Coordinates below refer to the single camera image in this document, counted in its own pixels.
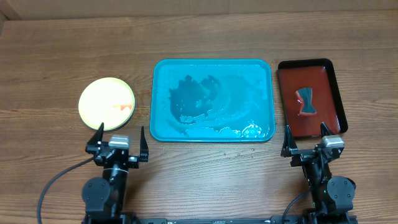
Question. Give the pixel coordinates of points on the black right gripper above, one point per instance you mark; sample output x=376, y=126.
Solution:
x=310, y=156

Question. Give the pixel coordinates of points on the teal plastic tray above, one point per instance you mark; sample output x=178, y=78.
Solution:
x=212, y=100

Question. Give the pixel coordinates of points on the dark red black-rimmed tray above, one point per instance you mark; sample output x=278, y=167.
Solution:
x=319, y=75

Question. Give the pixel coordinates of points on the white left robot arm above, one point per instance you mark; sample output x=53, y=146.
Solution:
x=104, y=196

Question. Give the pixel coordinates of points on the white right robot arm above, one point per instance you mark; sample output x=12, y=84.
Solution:
x=332, y=196

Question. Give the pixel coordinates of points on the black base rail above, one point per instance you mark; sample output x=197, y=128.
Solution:
x=275, y=219

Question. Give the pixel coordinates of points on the orange sponge with dark scourer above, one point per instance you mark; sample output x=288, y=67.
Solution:
x=304, y=97

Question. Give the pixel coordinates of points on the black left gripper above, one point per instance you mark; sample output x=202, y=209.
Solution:
x=132, y=162

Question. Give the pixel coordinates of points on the yellow-green plate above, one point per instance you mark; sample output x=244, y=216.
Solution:
x=109, y=101

